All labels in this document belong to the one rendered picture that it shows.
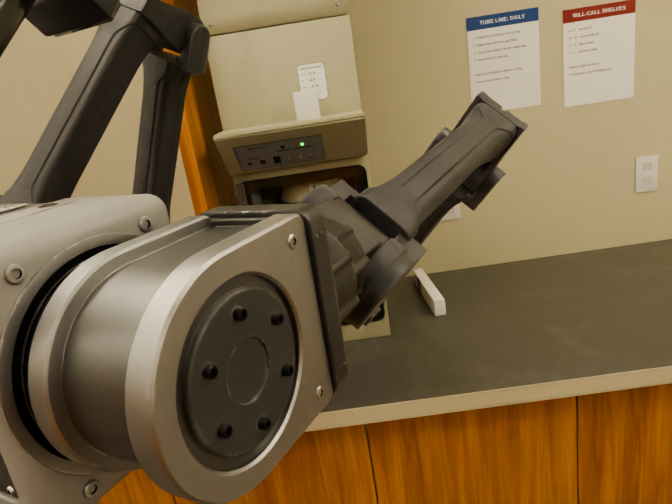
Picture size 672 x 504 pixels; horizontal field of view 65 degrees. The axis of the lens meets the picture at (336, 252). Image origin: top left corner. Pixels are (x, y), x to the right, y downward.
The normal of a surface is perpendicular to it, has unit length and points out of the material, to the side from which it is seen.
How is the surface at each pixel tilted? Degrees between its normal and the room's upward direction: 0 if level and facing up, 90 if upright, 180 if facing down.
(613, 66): 90
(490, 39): 90
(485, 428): 90
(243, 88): 90
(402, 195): 43
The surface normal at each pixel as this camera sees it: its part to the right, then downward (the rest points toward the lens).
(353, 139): 0.11, 0.88
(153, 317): -0.41, -0.50
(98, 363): -0.48, -0.14
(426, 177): 0.37, -0.61
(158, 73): -0.44, 0.28
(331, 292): 0.88, 0.02
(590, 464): 0.01, 0.30
